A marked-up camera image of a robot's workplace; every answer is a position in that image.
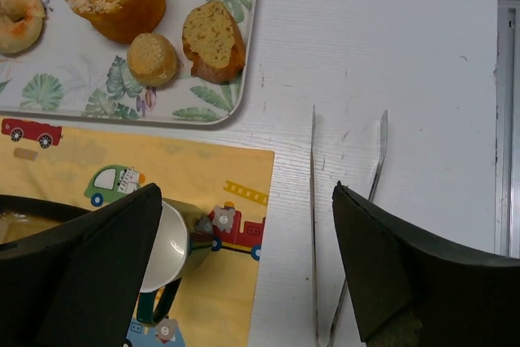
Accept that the aluminium table frame rail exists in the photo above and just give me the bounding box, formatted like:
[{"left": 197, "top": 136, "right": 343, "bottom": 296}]
[{"left": 494, "top": 0, "right": 519, "bottom": 258}]

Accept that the leaf-patterned white tray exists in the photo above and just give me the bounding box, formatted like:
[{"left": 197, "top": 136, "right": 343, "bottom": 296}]
[{"left": 1, "top": 0, "right": 256, "bottom": 125}]

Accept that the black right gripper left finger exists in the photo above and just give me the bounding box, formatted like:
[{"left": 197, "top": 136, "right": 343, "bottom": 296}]
[{"left": 1, "top": 184, "right": 162, "bottom": 346}]

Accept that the orange glazed donut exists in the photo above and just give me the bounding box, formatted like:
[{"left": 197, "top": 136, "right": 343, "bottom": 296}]
[{"left": 1, "top": 0, "right": 46, "bottom": 54}]

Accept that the sliced cake wedge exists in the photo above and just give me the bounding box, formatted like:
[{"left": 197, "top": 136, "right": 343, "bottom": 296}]
[{"left": 182, "top": 1, "right": 245, "bottom": 84}]

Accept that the yellow vehicle-print placemat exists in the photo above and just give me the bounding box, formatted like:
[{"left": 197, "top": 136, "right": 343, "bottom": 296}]
[{"left": 1, "top": 118, "right": 274, "bottom": 346}]

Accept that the small round bun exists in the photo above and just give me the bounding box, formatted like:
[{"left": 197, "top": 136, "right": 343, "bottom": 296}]
[{"left": 127, "top": 33, "right": 178, "bottom": 87}]

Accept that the dark square plate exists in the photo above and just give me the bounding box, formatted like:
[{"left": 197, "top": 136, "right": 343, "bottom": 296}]
[{"left": 1, "top": 195, "right": 89, "bottom": 245}]

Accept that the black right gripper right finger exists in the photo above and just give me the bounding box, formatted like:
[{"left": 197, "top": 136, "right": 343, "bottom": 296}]
[{"left": 332, "top": 184, "right": 519, "bottom": 346}]

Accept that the green and white mug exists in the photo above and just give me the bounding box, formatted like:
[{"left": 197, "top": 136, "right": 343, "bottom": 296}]
[{"left": 136, "top": 198, "right": 214, "bottom": 327}]

